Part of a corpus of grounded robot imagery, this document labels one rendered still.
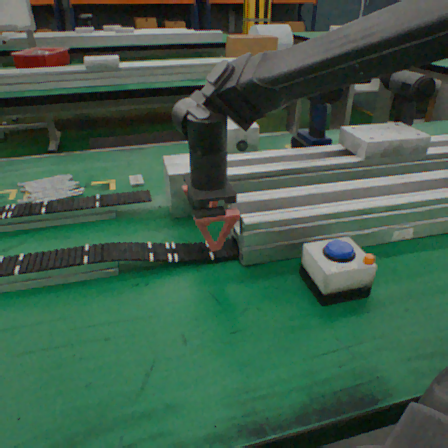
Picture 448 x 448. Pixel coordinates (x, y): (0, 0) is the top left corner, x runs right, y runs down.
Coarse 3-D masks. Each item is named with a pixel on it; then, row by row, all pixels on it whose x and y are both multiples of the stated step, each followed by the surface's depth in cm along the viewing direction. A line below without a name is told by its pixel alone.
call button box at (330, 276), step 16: (304, 256) 59; (320, 256) 56; (352, 256) 56; (304, 272) 60; (320, 272) 55; (336, 272) 53; (352, 272) 54; (368, 272) 55; (320, 288) 55; (336, 288) 55; (352, 288) 56; (368, 288) 56
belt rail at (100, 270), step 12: (96, 264) 60; (108, 264) 61; (12, 276) 57; (24, 276) 58; (36, 276) 58; (48, 276) 59; (60, 276) 60; (72, 276) 60; (84, 276) 61; (96, 276) 61; (108, 276) 62; (0, 288) 58; (12, 288) 58; (24, 288) 59
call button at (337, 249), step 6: (336, 240) 57; (342, 240) 58; (330, 246) 56; (336, 246) 56; (342, 246) 56; (348, 246) 56; (330, 252) 55; (336, 252) 55; (342, 252) 55; (348, 252) 55; (336, 258) 55; (342, 258) 55
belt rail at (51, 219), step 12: (24, 216) 73; (36, 216) 73; (48, 216) 74; (60, 216) 75; (72, 216) 76; (84, 216) 76; (96, 216) 77; (108, 216) 77; (0, 228) 73; (12, 228) 73; (24, 228) 74
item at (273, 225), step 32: (256, 192) 68; (288, 192) 69; (320, 192) 69; (352, 192) 71; (384, 192) 73; (416, 192) 75; (256, 224) 60; (288, 224) 62; (320, 224) 64; (352, 224) 65; (384, 224) 67; (416, 224) 70; (256, 256) 64; (288, 256) 65
